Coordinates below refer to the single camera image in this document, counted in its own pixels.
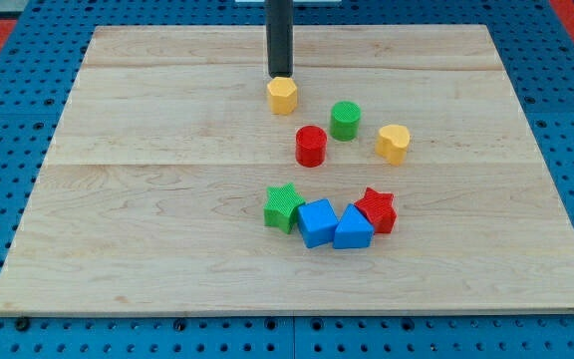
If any wooden board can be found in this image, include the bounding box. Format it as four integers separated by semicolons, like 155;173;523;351
0;25;574;317

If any blue triangle block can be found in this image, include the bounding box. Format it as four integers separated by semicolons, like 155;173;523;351
333;204;374;249

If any yellow hexagon block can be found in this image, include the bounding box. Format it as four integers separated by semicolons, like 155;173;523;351
267;77;298;115

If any blue cube block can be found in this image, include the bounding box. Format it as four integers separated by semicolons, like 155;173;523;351
297;198;339;248

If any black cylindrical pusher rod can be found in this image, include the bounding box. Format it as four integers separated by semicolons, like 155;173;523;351
264;0;293;78

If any green circle block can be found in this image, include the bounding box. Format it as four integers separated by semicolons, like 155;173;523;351
330;101;362;142

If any yellow heart block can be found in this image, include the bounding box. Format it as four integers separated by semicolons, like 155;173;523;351
375;125;411;166

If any green star block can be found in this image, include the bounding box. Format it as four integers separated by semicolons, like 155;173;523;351
263;182;306;234

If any red circle block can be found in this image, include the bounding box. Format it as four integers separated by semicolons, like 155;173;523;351
295;126;327;168

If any red star block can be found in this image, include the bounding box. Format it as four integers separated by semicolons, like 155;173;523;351
354;187;397;233

